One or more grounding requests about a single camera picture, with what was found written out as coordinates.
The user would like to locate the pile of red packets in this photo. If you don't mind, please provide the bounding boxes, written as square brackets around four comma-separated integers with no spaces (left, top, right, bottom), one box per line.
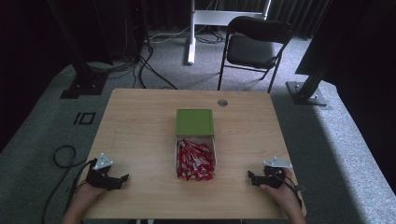
[176,138,217,182]

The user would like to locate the clear box of red packets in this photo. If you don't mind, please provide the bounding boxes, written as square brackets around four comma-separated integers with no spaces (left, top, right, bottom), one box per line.
[174,133,218,181]

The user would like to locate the person's right hand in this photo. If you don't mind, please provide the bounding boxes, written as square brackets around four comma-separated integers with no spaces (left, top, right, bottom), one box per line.
[259,167,297,210]

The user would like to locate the white desk frame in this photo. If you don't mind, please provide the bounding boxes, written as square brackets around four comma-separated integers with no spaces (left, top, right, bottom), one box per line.
[187,0,272,65]

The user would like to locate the black folding chair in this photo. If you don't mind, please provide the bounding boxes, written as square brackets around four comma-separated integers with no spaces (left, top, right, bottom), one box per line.
[217,15,293,94]

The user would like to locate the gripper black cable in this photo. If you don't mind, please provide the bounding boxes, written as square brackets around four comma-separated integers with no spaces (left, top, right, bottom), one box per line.
[41,145,94,224]
[274,174,306,210]

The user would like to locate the white floor cables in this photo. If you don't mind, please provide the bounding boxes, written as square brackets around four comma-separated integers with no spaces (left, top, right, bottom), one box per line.
[148,18,226,45]

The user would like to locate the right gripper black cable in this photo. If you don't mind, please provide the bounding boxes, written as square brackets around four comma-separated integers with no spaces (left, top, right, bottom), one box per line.
[274,174,306,210]

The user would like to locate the green box sleeve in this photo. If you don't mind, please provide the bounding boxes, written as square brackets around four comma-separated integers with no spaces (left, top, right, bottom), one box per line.
[175,108,216,137]

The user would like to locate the person's left hand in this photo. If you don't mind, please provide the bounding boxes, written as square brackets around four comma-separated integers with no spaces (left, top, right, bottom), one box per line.
[73,181,108,209]

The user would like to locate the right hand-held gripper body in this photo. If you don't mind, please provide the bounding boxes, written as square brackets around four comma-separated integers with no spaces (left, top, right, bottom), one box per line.
[257,156,293,189]

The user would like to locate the dark curtain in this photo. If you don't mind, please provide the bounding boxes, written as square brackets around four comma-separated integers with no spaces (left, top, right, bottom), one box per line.
[214,0,332,40]

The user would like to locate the black metal stand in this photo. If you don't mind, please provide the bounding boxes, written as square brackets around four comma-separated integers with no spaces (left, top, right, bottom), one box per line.
[46,0,110,100]
[285,0,334,107]

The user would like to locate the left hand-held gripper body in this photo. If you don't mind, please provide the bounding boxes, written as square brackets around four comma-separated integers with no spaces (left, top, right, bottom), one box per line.
[85,152,121,190]

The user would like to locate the black floor cables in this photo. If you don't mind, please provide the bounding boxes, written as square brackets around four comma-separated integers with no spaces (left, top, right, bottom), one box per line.
[87,43,179,91]

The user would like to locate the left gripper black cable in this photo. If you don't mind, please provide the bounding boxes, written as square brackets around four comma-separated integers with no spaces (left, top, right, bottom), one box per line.
[41,145,94,224]

